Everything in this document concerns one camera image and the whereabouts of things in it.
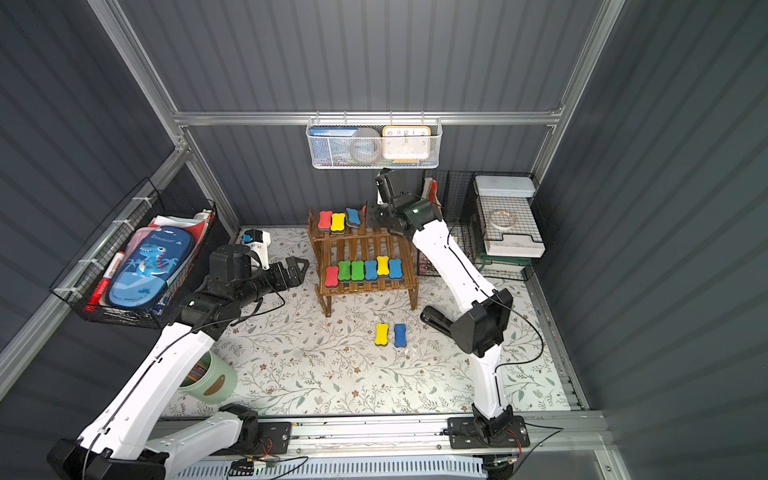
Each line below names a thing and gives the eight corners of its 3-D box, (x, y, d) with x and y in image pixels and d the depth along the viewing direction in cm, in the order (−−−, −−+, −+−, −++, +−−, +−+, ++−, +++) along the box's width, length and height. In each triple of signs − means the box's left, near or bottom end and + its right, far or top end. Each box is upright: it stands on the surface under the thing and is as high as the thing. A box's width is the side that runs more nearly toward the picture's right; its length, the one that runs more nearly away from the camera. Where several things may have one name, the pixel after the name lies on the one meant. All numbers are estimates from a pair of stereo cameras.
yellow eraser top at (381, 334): (374, 345, 91) (374, 342, 90) (375, 326, 95) (375, 323, 94) (388, 345, 91) (388, 342, 90) (388, 326, 95) (388, 323, 94)
